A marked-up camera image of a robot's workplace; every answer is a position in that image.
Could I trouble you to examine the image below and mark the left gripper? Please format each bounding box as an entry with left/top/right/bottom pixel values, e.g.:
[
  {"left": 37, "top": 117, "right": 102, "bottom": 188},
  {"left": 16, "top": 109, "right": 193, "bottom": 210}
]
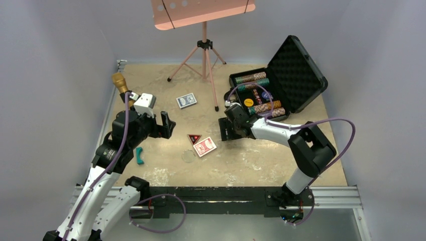
[{"left": 128, "top": 105, "right": 174, "bottom": 149}]

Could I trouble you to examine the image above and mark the red playing card deck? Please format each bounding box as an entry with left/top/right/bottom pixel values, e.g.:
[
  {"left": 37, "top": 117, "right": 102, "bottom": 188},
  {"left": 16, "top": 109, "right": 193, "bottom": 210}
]
[{"left": 193, "top": 137, "right": 217, "bottom": 158}]

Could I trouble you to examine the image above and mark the blue playing card deck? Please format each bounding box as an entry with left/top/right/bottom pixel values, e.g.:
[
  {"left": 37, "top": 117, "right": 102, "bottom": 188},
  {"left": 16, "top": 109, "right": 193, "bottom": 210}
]
[{"left": 176, "top": 93, "right": 197, "bottom": 109}]

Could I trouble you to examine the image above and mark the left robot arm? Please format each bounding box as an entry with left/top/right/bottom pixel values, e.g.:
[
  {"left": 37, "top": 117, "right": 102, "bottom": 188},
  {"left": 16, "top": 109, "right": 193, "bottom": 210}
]
[{"left": 43, "top": 110, "right": 176, "bottom": 240}]

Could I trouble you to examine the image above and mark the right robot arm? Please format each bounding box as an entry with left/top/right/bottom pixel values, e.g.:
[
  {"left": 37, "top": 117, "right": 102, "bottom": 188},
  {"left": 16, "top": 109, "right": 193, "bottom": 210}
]
[{"left": 218, "top": 104, "right": 337, "bottom": 204}]

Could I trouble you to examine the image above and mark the triangular all-in button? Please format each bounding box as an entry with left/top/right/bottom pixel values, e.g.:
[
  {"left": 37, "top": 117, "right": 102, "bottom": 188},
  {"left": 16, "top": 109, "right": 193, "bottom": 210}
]
[{"left": 187, "top": 134, "right": 202, "bottom": 145}]

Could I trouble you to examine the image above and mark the clear round disc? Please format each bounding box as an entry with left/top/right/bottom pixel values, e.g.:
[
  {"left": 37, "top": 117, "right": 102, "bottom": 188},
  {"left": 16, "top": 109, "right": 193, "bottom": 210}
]
[{"left": 181, "top": 150, "right": 196, "bottom": 163}]

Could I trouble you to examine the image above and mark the yellow big blind button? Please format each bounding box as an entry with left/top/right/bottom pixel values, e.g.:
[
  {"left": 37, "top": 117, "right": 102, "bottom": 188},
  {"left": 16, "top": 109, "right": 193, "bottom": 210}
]
[{"left": 244, "top": 98, "right": 254, "bottom": 107}]

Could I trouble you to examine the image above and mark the teal curved plastic piece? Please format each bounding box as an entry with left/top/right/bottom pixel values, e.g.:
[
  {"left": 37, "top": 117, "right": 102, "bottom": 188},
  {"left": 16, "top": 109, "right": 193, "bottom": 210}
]
[{"left": 136, "top": 147, "right": 144, "bottom": 165}]

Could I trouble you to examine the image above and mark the orange green chip row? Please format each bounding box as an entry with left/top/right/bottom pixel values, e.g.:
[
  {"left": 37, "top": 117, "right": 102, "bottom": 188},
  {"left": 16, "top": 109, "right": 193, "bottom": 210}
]
[{"left": 248, "top": 100, "right": 282, "bottom": 114}]

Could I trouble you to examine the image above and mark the red dice row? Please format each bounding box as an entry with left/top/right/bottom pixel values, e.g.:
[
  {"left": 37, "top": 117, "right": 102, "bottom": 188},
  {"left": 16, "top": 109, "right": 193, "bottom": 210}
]
[{"left": 252, "top": 89, "right": 263, "bottom": 104}]

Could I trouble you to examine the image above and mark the blue small blind button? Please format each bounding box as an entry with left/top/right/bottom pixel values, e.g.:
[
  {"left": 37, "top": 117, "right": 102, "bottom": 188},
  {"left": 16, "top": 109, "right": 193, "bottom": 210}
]
[{"left": 261, "top": 91, "right": 273, "bottom": 100}]

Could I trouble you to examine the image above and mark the black poker case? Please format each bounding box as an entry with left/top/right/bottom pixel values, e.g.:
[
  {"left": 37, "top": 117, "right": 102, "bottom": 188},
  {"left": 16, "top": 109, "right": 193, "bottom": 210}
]
[{"left": 224, "top": 35, "right": 328, "bottom": 121}]

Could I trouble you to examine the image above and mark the gold microphone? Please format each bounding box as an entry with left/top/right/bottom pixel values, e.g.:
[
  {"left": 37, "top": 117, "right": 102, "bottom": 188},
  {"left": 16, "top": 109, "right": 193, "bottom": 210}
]
[{"left": 112, "top": 72, "right": 132, "bottom": 103}]

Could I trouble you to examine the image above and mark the pink music stand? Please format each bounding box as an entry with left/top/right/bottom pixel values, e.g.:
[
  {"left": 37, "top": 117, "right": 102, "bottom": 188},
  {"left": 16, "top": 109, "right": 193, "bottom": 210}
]
[{"left": 151, "top": 0, "right": 256, "bottom": 112}]

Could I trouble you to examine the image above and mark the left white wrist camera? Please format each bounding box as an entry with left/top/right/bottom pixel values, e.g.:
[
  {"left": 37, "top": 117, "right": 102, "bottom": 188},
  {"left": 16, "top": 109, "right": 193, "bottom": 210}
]
[{"left": 129, "top": 92, "right": 157, "bottom": 118}]

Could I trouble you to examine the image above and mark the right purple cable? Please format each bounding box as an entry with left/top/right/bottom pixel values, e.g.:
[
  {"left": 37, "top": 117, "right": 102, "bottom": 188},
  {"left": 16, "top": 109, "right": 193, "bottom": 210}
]
[{"left": 226, "top": 82, "right": 356, "bottom": 187}]

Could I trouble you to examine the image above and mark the purple cable loop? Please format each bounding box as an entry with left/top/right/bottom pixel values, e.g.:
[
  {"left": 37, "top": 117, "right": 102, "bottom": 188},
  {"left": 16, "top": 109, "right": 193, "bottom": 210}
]
[{"left": 129, "top": 193, "right": 188, "bottom": 234}]

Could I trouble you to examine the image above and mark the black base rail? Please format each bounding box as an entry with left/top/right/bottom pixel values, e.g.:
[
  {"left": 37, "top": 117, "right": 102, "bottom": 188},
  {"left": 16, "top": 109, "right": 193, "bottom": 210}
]
[{"left": 131, "top": 186, "right": 314, "bottom": 220}]

